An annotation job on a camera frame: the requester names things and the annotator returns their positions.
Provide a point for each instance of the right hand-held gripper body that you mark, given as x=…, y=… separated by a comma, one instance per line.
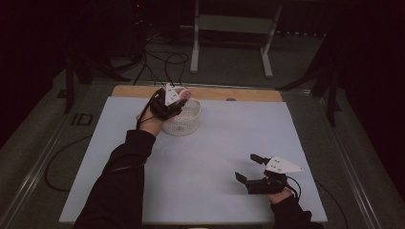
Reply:
x=280, y=166

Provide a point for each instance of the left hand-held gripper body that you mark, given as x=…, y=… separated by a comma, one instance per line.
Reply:
x=170, y=95

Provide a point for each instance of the pink hairbrush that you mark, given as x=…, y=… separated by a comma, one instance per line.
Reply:
x=185, y=94

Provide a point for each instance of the white perforated plastic basket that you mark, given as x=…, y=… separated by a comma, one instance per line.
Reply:
x=186, y=122

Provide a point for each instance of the person's right hand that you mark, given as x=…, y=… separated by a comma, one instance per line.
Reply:
x=280, y=196

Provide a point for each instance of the person's left hand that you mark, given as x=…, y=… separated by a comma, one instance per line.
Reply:
x=151, y=124

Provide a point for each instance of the pale table cover sheet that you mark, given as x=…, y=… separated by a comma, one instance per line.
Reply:
x=203, y=165

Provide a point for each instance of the black tripod stand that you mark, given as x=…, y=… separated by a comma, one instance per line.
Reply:
x=70, y=86
x=331, y=92

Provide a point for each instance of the white metal stand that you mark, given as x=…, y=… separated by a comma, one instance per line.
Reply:
x=235, y=24

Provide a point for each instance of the metal floor rail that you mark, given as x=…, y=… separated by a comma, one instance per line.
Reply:
x=35, y=168
x=347, y=162

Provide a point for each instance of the black floor bracket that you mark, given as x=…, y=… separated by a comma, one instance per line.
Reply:
x=82, y=119

